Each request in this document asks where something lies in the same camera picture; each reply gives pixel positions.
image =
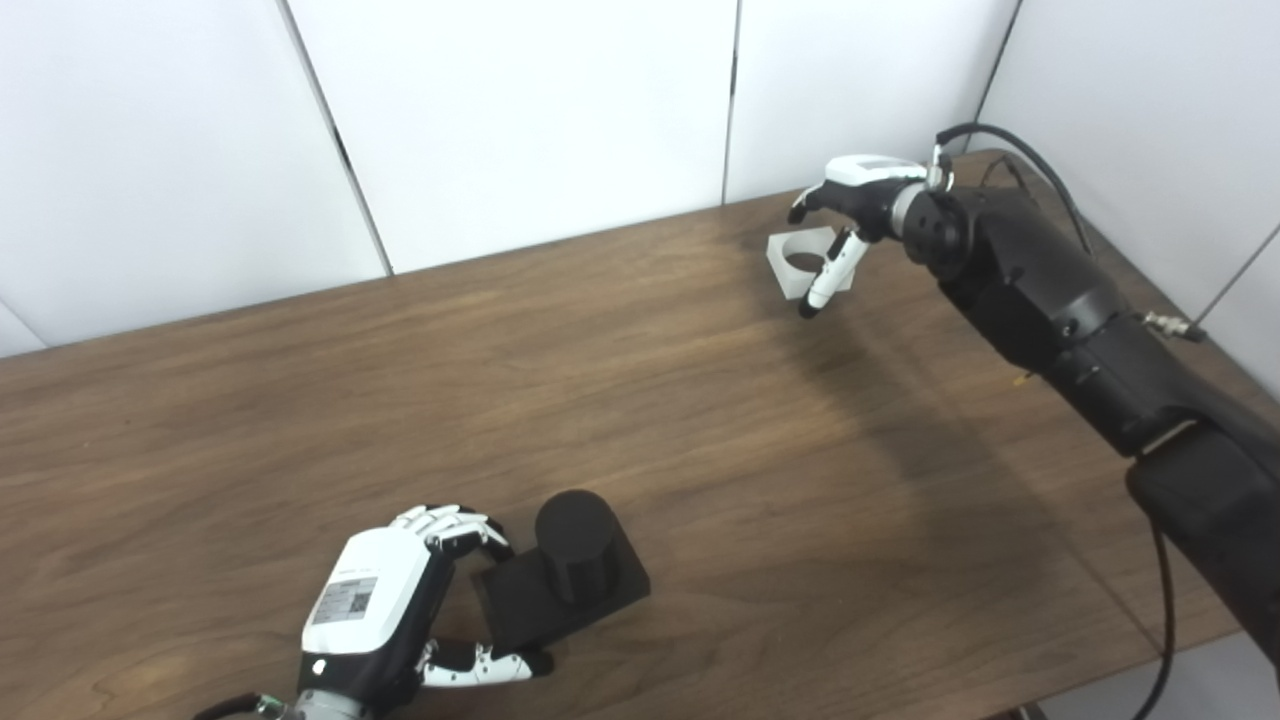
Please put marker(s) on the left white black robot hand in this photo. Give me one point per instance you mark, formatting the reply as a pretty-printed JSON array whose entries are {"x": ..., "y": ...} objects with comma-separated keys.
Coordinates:
[{"x": 375, "y": 590}]

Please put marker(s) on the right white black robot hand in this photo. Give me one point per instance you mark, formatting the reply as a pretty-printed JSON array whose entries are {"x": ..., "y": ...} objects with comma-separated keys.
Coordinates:
[{"x": 865, "y": 190}]

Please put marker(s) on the white square piece with hole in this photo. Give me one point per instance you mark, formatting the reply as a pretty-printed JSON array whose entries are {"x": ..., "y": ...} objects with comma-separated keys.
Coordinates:
[{"x": 782, "y": 262}]

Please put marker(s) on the black peg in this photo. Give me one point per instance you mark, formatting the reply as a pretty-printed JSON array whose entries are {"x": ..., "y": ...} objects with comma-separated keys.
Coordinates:
[{"x": 575, "y": 545}]

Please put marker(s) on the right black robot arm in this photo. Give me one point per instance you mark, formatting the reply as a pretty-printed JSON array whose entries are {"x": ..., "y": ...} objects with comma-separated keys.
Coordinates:
[{"x": 1050, "y": 290}]

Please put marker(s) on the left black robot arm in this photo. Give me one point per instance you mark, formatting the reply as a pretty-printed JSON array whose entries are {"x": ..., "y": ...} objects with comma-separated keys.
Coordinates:
[{"x": 325, "y": 708}]

